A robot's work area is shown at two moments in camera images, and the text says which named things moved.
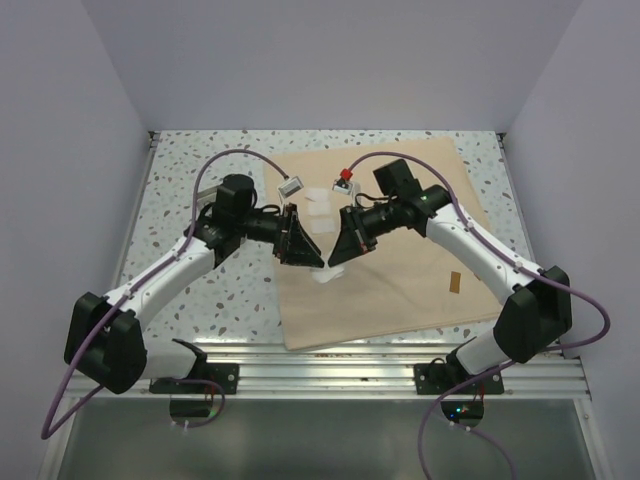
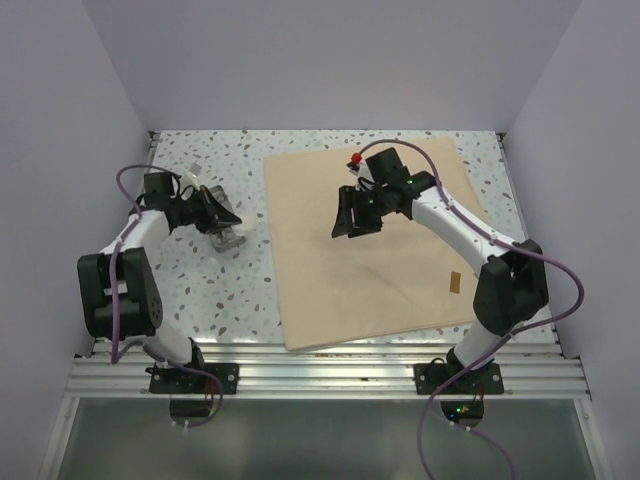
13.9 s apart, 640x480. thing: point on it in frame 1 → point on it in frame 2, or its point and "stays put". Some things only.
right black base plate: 434,379 stays put
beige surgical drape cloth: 413,284 stays put
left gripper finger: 294,209 → 220,210
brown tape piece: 455,281 stays put
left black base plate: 225,373 stays put
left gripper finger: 297,251 → 221,220
